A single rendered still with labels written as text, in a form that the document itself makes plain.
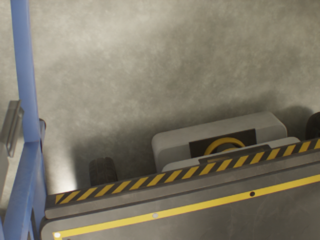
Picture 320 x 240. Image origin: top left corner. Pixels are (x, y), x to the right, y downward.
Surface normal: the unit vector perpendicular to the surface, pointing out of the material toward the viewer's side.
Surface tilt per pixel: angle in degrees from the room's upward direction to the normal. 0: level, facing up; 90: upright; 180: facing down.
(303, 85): 0
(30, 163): 90
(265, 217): 0
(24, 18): 0
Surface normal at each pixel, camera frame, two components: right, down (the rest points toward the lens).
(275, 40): 0.14, 0.32
